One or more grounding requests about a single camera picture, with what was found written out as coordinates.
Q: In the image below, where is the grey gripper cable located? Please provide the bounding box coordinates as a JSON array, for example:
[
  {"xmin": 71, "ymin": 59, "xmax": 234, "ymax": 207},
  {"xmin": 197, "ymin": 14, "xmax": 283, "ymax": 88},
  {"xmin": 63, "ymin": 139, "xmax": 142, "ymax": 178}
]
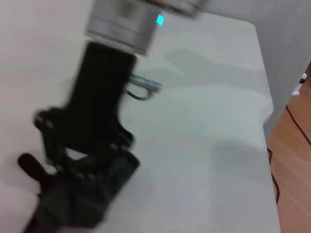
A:
[{"xmin": 130, "ymin": 73, "xmax": 163, "ymax": 95}]

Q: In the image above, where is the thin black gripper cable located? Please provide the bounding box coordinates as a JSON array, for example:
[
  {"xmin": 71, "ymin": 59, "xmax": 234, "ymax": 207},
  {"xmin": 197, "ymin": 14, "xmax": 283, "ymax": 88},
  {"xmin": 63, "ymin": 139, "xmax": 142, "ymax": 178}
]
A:
[{"xmin": 124, "ymin": 87, "xmax": 153, "ymax": 100}]

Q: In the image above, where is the white floor plug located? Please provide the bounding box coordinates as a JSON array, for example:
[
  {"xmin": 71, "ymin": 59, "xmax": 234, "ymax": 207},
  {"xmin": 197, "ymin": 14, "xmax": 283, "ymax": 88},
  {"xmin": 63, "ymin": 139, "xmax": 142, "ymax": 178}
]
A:
[{"xmin": 292, "ymin": 72, "xmax": 309, "ymax": 97}]

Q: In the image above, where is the black floor cable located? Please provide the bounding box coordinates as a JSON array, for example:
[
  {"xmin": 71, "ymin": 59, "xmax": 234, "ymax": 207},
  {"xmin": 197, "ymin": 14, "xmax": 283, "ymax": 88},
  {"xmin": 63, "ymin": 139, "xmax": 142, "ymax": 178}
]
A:
[
  {"xmin": 266, "ymin": 147, "xmax": 280, "ymax": 207},
  {"xmin": 285, "ymin": 103, "xmax": 311, "ymax": 148}
]

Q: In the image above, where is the dark blue rag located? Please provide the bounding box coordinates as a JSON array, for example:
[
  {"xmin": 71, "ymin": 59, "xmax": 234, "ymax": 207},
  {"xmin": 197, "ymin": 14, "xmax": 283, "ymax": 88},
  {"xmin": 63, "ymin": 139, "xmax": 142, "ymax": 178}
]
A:
[{"xmin": 17, "ymin": 152, "xmax": 132, "ymax": 233}]

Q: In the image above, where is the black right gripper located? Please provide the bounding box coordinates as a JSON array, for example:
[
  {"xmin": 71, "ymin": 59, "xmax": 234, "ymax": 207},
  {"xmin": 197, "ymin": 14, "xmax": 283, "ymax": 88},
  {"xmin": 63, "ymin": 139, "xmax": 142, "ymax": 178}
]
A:
[{"xmin": 33, "ymin": 41, "xmax": 141, "ymax": 193}]

